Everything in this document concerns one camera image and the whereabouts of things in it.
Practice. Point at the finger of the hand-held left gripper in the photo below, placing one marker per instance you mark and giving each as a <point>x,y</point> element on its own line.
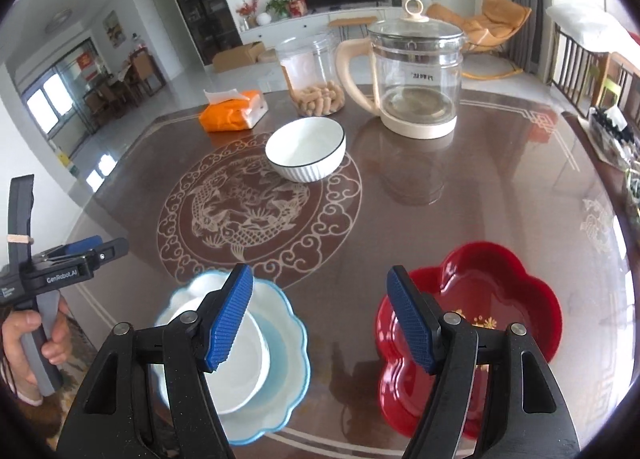
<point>112,250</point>
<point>82,245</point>

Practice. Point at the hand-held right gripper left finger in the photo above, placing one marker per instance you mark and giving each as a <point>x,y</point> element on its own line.
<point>227,319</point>

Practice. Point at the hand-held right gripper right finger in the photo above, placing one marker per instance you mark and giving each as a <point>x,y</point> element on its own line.
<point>412,319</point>

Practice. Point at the small white bowl blue print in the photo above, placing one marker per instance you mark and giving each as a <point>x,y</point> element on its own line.
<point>240,374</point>

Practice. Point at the scalloped blue and white bowl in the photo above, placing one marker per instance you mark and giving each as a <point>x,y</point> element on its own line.
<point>285,354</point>

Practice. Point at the red flower-shaped plate gold print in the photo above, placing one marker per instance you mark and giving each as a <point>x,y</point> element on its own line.
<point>387,381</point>
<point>400,421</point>

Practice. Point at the white ribbed bowl black rim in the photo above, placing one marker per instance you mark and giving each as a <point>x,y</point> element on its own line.
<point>305,144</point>

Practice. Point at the person's left forearm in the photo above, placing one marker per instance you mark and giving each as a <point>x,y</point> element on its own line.
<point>27,399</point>

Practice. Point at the person's left hand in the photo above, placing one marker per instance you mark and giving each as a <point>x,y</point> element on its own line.
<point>20,339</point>

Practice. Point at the dining table with chairs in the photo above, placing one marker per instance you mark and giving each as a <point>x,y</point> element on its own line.
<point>130,79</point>

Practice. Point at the orange tissue pack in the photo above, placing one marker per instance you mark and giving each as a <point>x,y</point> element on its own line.
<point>230,116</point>

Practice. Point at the red window sign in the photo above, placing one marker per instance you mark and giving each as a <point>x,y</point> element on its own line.
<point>89,66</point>

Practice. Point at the round ceiling lamp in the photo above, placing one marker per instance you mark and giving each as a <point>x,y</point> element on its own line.
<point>57,21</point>

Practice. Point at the cardboard box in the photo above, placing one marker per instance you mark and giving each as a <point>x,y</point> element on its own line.
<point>237,59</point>

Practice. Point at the clear plastic snack jar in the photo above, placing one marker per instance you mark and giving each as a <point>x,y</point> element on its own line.
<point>310,64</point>

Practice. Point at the cluttered side shelf bottles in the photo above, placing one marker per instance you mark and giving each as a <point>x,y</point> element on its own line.
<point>617,139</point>

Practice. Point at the round white vase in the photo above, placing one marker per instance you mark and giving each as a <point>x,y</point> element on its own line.
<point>263,19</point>

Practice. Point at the red flowers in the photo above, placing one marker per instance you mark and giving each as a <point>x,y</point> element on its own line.
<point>247,9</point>

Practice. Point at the white television cabinet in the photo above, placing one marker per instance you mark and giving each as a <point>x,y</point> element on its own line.
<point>300,25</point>

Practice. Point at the leafy potted plant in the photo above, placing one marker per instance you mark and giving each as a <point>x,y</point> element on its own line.
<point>280,5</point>

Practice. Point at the wooden bench hairpin legs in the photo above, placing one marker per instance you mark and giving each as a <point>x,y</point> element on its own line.
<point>352,21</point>

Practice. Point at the red gift box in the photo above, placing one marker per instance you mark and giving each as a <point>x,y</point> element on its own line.
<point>298,8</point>

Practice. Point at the orange rocking chair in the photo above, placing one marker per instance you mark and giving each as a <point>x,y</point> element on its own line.
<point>495,19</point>

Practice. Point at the framed wall painting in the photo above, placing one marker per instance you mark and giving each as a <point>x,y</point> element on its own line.
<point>114,29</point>

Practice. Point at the wooden crib rail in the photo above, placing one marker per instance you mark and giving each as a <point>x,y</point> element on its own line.
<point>575,74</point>

